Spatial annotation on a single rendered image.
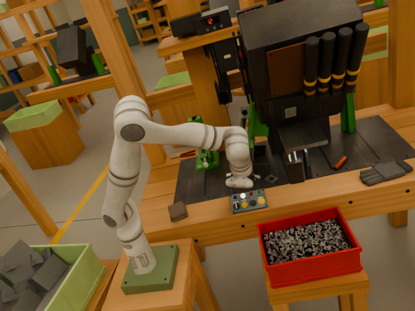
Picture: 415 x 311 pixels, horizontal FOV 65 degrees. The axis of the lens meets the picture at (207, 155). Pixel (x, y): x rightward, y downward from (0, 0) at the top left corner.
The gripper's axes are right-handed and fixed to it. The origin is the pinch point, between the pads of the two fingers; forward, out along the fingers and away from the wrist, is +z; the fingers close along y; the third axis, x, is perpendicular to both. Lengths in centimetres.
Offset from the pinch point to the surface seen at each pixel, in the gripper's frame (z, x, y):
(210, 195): 26.6, -3.7, 18.1
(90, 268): 17, 36, 62
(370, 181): 12, -10, -48
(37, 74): 301, -313, 446
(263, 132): 9.3, -28.3, -4.9
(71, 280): 7, 42, 63
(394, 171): 13, -15, -57
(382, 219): 123, -30, -84
